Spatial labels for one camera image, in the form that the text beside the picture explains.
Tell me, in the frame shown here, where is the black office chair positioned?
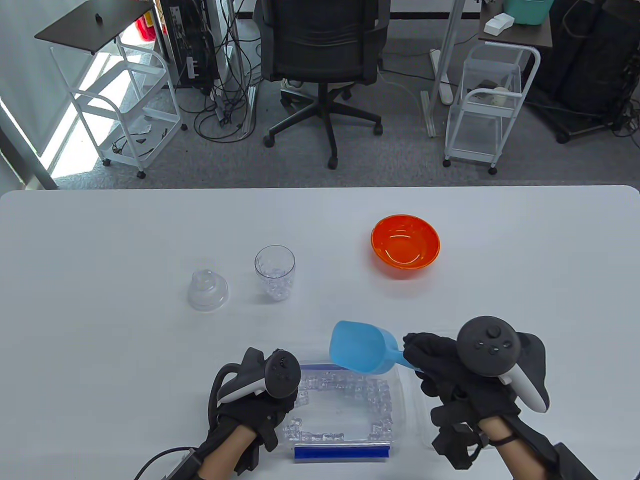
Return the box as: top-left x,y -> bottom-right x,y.
252,0 -> 392,170

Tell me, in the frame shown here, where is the blue plastic scoop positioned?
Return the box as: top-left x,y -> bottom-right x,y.
329,320 -> 426,376

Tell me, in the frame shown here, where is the clear plastic shaker cup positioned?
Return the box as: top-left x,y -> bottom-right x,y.
254,245 -> 297,302

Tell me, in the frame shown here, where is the black cable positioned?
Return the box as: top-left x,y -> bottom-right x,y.
132,446 -> 193,480

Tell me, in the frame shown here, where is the person's left hand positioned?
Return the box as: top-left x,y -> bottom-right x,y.
209,392 -> 301,437

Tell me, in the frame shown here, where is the red fire extinguisher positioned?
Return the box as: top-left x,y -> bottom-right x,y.
136,0 -> 169,44

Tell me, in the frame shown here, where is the black equipment stand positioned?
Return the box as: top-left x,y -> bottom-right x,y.
524,0 -> 640,145

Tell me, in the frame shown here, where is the clear plastic shaker lid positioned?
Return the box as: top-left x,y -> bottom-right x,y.
187,268 -> 230,313

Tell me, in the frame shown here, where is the black wrist electronics box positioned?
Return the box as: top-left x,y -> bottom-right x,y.
167,447 -> 207,480
552,442 -> 598,480

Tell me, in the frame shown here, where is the clear container with blue clips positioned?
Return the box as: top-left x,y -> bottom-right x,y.
282,360 -> 407,463

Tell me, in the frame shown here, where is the person's right forearm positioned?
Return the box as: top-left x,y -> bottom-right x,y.
477,416 -> 548,480

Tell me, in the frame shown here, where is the orange plastic bowl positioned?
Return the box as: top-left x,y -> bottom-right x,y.
371,214 -> 441,271

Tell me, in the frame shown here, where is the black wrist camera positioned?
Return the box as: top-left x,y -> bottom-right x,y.
431,422 -> 488,471
234,425 -> 279,477

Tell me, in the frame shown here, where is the white cart with dark top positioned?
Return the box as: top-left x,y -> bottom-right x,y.
34,0 -> 188,180
443,9 -> 553,176

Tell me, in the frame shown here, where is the small heap of clear ice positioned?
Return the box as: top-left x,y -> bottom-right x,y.
257,270 -> 295,302

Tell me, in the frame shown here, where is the small white box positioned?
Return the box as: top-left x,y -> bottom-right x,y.
483,13 -> 516,36

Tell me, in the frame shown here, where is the person's right hand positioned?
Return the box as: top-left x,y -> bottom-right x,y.
402,332 -> 522,442

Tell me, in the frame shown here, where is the thin black cord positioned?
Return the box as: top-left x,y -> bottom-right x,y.
112,128 -> 169,157

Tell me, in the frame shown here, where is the grey and white hand controller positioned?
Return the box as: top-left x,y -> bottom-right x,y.
456,316 -> 550,413
208,348 -> 303,426

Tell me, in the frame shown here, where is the white power strip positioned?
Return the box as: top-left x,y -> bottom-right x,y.
429,48 -> 454,105

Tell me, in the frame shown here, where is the black computer tower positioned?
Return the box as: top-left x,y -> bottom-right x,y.
159,0 -> 222,96

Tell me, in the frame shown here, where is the teal plastic container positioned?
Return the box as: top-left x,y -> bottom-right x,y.
502,0 -> 555,26

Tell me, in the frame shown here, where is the person's left forearm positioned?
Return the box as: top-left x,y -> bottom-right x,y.
200,425 -> 258,480

